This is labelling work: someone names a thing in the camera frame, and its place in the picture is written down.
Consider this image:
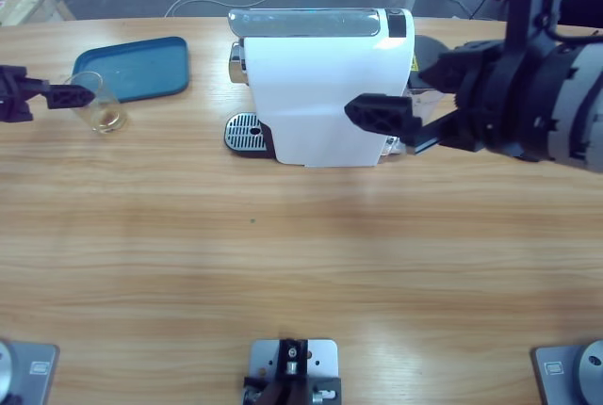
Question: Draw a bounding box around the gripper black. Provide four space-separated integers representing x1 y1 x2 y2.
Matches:
343 40 556 156
0 64 97 124

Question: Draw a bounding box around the clear drinking glass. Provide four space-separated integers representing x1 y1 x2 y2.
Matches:
63 71 129 134

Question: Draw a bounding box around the silver coffee machine lever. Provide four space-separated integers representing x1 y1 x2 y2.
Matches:
227 8 382 38

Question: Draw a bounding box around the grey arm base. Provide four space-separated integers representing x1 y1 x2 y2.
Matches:
0 338 61 405
530 338 603 405

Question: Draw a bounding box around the coffee machine water tank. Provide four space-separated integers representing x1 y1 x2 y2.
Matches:
380 33 453 157

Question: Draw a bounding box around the white capsule coffee machine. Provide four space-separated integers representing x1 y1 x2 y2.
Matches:
228 7 416 170

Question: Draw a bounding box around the blue plastic tray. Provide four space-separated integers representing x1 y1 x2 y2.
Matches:
73 36 192 104

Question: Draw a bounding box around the light wooden crate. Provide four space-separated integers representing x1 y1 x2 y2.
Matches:
0 0 76 27

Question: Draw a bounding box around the metal grille drip tray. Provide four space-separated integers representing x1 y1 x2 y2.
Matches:
223 111 274 160

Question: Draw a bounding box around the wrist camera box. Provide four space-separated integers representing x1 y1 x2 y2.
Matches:
480 0 574 56

